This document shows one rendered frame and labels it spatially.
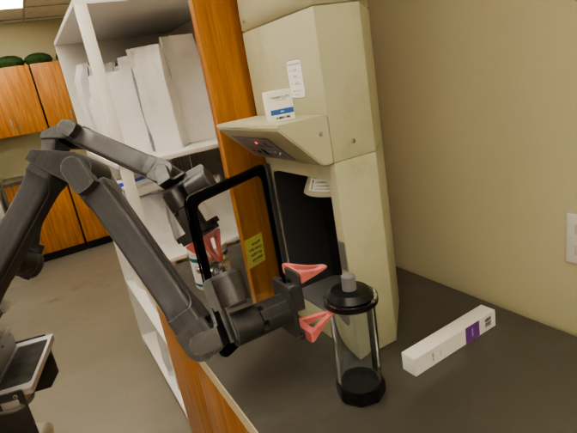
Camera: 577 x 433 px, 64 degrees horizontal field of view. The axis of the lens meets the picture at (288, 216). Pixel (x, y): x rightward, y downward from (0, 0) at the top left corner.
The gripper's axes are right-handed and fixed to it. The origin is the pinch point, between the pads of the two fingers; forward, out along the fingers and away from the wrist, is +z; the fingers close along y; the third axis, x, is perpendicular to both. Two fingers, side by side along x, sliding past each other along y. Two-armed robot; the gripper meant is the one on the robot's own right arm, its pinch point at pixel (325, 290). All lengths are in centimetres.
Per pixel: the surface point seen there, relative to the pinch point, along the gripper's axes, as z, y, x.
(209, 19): 6, 56, 45
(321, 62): 12.3, 41.1, 8.4
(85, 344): -47, -117, 270
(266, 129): 0.5, 30.5, 13.3
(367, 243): 17.8, 1.6, 8.9
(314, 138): 8.2, 27.1, 8.6
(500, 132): 55, 19, 2
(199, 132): 31, 22, 147
